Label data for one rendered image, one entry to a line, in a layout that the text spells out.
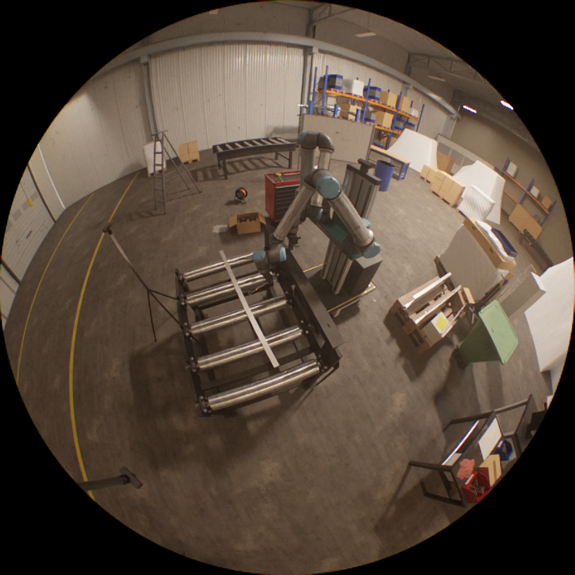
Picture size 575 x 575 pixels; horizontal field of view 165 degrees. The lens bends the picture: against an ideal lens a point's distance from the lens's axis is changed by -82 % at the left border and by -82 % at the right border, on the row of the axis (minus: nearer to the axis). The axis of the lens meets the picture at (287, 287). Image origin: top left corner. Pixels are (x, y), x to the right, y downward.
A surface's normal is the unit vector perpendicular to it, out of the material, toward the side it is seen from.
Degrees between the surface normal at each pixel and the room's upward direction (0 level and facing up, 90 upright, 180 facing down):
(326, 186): 84
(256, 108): 90
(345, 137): 90
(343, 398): 0
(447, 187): 90
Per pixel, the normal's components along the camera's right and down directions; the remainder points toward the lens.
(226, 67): 0.39, 0.75
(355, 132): -0.03, 0.80
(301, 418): 0.05, -0.59
